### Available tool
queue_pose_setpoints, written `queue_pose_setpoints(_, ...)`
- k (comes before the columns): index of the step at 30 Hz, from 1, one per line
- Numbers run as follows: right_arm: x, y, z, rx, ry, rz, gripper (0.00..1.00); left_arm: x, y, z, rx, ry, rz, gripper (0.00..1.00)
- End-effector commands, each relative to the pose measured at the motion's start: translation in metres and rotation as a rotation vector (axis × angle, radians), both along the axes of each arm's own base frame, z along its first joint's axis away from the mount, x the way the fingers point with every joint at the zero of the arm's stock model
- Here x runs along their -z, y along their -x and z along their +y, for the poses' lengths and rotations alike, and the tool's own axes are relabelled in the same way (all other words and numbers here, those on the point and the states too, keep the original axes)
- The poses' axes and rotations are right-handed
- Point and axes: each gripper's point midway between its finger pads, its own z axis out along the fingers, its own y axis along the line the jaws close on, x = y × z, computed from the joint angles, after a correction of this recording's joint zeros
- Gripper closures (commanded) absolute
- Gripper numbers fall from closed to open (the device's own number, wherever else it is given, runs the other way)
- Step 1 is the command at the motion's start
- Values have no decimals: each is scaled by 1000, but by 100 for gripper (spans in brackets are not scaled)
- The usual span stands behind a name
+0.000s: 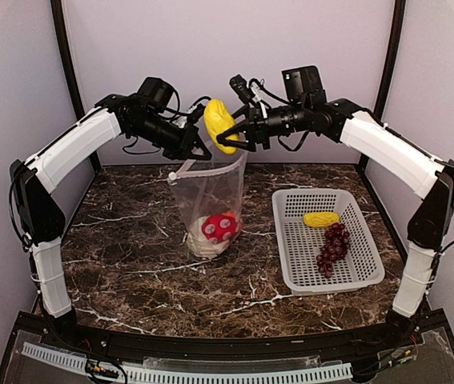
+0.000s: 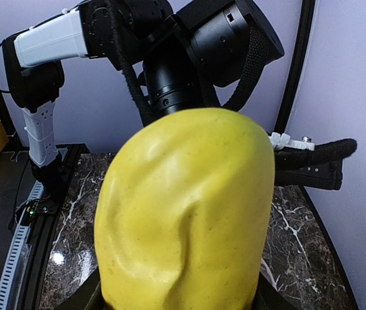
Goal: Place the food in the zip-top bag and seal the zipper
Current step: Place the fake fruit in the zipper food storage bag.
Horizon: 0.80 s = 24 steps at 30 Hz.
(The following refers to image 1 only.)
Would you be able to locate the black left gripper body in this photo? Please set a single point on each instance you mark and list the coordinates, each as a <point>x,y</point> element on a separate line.
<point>177,145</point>

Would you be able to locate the white plastic basket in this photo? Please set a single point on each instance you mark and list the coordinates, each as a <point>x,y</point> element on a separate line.
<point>299,244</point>

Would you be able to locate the dark red grape bunch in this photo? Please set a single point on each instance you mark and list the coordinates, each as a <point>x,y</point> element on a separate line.
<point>336,247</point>

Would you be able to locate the left black frame post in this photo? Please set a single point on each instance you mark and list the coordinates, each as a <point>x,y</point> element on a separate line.
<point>66,57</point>

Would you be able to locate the white cauliflower toy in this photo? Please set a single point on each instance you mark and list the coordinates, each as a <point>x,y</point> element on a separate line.
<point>199,245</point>

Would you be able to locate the clear zip top bag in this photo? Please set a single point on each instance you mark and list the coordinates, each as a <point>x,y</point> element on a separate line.
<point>206,188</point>

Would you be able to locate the yellow vegetable toy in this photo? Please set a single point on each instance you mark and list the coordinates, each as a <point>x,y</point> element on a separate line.
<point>321,219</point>
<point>217,121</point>

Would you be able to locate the black front rail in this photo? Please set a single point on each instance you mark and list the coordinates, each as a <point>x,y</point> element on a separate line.
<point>121,346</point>

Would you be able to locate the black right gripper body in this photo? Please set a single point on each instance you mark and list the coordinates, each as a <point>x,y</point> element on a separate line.
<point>260,133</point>

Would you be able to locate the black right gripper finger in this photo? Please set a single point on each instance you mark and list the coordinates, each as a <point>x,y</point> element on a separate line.
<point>231,146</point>
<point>229,129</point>

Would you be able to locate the black frame post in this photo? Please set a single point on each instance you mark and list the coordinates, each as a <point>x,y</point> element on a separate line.
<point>390,57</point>
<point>66,57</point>

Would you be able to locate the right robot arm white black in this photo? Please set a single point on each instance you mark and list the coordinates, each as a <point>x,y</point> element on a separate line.
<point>343,121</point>

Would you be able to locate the right black frame post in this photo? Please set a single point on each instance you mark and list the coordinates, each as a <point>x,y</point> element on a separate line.
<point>390,57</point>

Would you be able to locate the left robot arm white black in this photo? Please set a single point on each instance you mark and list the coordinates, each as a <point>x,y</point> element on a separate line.
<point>37,216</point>

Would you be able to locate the yellow vegetable toy front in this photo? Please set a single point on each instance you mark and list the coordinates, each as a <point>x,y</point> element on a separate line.
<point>217,121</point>

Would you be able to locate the red bell pepper toy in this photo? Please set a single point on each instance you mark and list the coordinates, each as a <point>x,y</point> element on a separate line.
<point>219,228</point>

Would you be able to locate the white slotted cable duct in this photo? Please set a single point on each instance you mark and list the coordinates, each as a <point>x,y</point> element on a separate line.
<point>165,370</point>

